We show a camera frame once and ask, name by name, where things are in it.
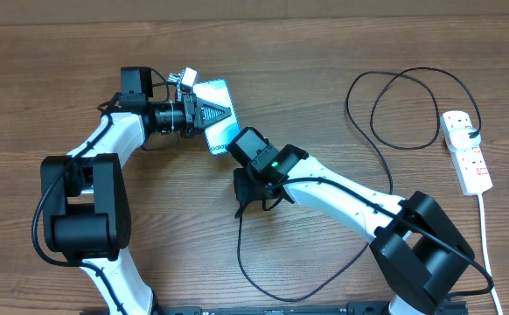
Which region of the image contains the blue Galaxy smartphone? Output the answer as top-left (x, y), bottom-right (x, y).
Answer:
top-left (193, 79), bottom-right (241, 156)

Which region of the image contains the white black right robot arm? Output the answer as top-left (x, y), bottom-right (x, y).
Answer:
top-left (227, 127), bottom-right (494, 314)

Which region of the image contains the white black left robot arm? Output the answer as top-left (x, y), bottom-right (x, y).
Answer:
top-left (31, 66), bottom-right (237, 314)

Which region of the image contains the white charger plug adapter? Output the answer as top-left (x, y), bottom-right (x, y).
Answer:
top-left (446, 128), bottom-right (481, 152)

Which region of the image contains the white power strip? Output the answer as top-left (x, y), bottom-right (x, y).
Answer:
top-left (440, 110), bottom-right (492, 196)

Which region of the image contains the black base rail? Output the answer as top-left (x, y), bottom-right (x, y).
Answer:
top-left (79, 299), bottom-right (470, 315)

